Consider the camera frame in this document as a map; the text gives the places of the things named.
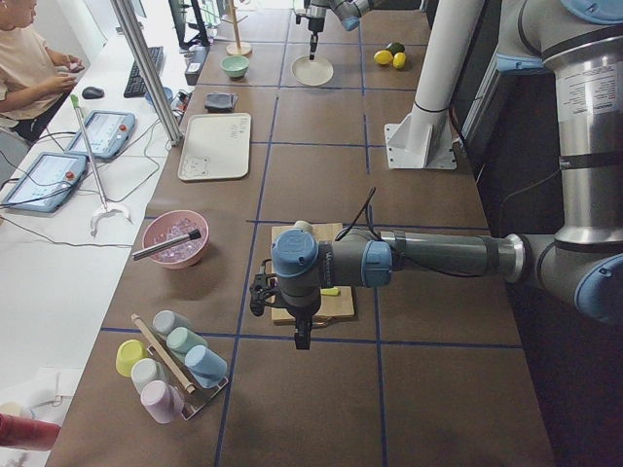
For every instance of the metal cutting board handle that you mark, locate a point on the metal cutting board handle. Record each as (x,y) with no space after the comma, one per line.
(322,322)

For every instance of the yellow lemon right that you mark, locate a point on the yellow lemon right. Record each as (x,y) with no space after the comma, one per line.
(399,60)

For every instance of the mint green bowl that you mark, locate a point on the mint green bowl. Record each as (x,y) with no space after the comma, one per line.
(235,66)

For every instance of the wooden mug stand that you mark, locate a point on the wooden mug stand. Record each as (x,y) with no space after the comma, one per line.
(237,46)

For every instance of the white bun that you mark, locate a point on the white bun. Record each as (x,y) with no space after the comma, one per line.
(303,226)

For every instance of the yellow lemon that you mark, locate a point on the yellow lemon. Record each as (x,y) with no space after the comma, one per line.
(399,60)
(383,57)

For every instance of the folded grey cloth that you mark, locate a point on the folded grey cloth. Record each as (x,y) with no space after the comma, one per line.
(220,102)

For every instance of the white wire cup rack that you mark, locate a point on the white wire cup rack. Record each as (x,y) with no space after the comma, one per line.
(195,396)

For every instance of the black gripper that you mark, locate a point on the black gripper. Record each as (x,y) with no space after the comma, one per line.
(300,313)
(314,22)

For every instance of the green avocado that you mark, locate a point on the green avocado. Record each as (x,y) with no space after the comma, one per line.
(395,48)

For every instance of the pale grey cup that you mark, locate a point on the pale grey cup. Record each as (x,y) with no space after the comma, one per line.
(165,321)

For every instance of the computer mouse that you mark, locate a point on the computer mouse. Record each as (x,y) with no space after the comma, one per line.
(90,93)

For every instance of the teach pendant far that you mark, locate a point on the teach pendant far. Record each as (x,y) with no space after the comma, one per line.
(108,132)

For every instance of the light blue cup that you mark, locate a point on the light blue cup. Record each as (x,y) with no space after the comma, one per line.
(207,367)

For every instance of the aluminium frame post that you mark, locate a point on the aluminium frame post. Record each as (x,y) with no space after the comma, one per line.
(137,44)

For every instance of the yellow plastic knife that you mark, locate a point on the yellow plastic knife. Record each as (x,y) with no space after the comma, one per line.
(330,292)

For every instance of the cream bear tray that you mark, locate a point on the cream bear tray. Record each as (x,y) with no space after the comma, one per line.
(216,147)

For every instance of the grey white cup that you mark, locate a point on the grey white cup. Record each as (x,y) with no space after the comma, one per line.
(145,371)

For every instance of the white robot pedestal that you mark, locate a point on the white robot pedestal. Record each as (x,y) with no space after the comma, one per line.
(423,140)

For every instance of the black box white label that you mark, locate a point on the black box white label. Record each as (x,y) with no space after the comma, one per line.
(195,60)

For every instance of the yellow cup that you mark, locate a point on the yellow cup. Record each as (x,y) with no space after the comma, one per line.
(128,354)

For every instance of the white round plate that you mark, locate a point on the white round plate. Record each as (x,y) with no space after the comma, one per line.
(312,72)

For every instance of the teach pendant near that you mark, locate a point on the teach pendant near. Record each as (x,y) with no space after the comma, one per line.
(47,184)

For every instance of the teach pendant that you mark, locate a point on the teach pendant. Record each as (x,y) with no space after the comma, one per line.
(108,132)
(47,184)

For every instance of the pink bowl with ice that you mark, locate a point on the pink bowl with ice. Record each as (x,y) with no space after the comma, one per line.
(170,225)

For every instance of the yellow lemon left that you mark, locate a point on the yellow lemon left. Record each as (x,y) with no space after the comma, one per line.
(383,57)

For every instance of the red bottle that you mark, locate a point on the red bottle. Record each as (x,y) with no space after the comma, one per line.
(25,433)

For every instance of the pink cup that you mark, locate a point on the pink cup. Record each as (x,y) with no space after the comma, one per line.
(162,401)

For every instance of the seated person beige shirt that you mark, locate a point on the seated person beige shirt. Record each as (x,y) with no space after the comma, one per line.
(35,79)

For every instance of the mint green cup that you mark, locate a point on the mint green cup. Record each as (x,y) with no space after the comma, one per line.
(181,340)

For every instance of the metal rod green handle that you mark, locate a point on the metal rod green handle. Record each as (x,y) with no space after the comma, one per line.
(107,207)

